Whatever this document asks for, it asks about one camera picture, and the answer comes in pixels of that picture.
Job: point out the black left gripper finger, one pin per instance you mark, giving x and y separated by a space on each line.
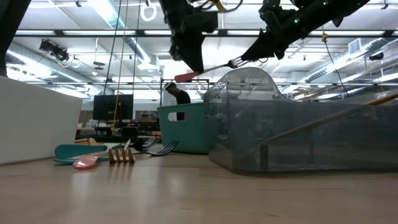
192 53

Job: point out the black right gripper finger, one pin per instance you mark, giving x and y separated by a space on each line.
261 46

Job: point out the teal plastic bin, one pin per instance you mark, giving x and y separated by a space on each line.
189 133

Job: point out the smoky transparent plastic bin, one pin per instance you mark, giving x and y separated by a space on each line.
311 155

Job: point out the wooden utensils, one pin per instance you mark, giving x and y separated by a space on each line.
382 99

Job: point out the white plastic bin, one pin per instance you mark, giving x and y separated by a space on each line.
37 124

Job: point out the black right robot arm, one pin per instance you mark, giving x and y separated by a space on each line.
342 7

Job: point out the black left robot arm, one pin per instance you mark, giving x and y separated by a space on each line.
12 25

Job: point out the person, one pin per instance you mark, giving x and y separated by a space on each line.
183 98

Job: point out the black overhead beam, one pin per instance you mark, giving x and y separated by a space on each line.
140 32

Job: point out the white cylinder tank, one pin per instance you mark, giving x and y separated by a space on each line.
168 100

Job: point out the grey air vent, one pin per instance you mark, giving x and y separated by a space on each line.
354 46

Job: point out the cluttered black workbench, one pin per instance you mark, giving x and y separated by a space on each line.
146 127

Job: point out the black monitor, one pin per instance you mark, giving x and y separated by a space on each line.
105 107

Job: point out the black aluminium table frame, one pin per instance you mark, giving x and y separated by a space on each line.
105 139

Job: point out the black ceiling camera cluster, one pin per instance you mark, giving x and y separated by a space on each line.
56 51

